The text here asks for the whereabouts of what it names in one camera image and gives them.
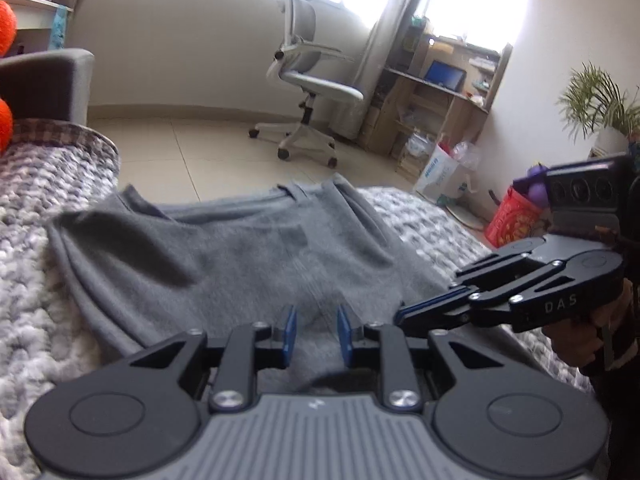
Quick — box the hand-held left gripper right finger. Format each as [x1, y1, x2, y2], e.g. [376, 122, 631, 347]
[338, 305, 506, 413]

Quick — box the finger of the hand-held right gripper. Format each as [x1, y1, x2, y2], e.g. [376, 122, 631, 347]
[394, 264, 567, 338]
[452, 237, 557, 289]

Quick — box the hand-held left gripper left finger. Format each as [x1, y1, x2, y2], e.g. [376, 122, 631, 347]
[129, 306, 299, 413]

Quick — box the grey sweatshirt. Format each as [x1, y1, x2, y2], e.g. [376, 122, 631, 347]
[49, 173, 453, 396]

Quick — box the person's right hand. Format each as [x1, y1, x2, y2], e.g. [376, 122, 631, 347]
[547, 282, 637, 376]

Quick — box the red patterned bag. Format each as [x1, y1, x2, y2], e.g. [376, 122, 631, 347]
[485, 185, 551, 248]

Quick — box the purple plush toy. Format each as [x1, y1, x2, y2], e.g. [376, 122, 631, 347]
[514, 162, 551, 206]

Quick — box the white plant pot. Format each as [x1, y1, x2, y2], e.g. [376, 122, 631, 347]
[590, 127, 632, 158]

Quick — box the green potted plant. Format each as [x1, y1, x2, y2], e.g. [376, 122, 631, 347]
[557, 62, 640, 143]

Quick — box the white cardboard box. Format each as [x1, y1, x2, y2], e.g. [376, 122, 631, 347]
[412, 132, 473, 206]

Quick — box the wooden shelf desk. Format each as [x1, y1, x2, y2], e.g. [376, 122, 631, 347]
[362, 17, 513, 181]

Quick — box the laptop with blue screen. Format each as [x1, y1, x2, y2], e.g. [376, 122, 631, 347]
[424, 60, 467, 92]

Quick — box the white grey office chair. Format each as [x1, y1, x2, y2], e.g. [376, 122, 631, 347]
[248, 0, 365, 168]

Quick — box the grey curtain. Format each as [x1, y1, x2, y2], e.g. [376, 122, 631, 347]
[357, 0, 441, 141]

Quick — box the grey white quilted blanket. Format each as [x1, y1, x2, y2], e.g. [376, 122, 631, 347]
[0, 119, 596, 480]

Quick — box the orange pumpkin cushion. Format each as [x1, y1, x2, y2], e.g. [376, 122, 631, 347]
[0, 0, 20, 153]

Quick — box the blue patterned cloth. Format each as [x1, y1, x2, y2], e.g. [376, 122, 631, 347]
[50, 5, 68, 51]

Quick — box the white bookshelf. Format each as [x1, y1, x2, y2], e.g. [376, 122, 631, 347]
[0, 0, 73, 53]

